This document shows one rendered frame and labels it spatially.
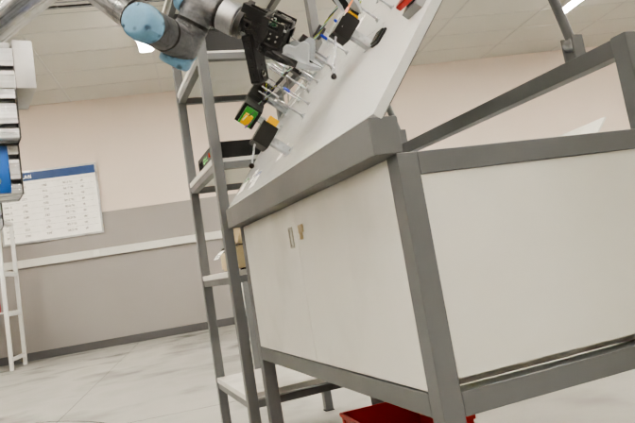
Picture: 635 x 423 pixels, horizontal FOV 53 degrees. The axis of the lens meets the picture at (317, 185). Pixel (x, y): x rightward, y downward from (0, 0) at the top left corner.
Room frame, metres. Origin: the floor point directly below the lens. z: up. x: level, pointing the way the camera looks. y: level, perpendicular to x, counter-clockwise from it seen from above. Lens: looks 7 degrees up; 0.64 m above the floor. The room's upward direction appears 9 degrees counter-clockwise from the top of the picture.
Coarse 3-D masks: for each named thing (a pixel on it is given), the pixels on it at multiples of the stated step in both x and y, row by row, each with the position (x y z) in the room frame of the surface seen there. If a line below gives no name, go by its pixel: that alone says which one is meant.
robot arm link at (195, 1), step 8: (176, 0) 1.34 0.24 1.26; (184, 0) 1.34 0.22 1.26; (192, 0) 1.33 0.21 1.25; (200, 0) 1.33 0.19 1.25; (208, 0) 1.33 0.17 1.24; (216, 0) 1.33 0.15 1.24; (184, 8) 1.34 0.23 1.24; (192, 8) 1.33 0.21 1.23; (200, 8) 1.33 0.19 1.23; (208, 8) 1.33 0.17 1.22; (216, 8) 1.33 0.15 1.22; (184, 16) 1.34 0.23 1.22; (192, 16) 1.34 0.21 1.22; (200, 16) 1.34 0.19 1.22; (208, 16) 1.34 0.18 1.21; (200, 24) 1.35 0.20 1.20; (208, 24) 1.36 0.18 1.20
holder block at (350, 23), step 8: (344, 16) 1.35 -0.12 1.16; (352, 16) 1.35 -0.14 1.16; (336, 24) 1.36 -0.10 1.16; (344, 24) 1.35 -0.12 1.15; (352, 24) 1.36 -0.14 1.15; (336, 32) 1.35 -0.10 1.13; (344, 32) 1.35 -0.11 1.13; (352, 32) 1.36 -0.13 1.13; (336, 40) 1.38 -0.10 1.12; (344, 40) 1.36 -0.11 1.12
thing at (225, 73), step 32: (256, 0) 2.71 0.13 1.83; (192, 64) 2.29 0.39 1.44; (224, 64) 2.35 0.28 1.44; (192, 96) 2.70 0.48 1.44; (224, 96) 2.77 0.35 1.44; (192, 160) 2.70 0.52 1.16; (224, 160) 2.23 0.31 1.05; (192, 192) 2.67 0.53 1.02; (224, 192) 2.19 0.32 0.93; (224, 224) 2.18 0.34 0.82; (224, 384) 2.55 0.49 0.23; (256, 384) 2.38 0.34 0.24; (288, 384) 2.27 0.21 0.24; (320, 384) 2.29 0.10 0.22; (224, 416) 2.69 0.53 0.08; (256, 416) 2.18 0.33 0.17
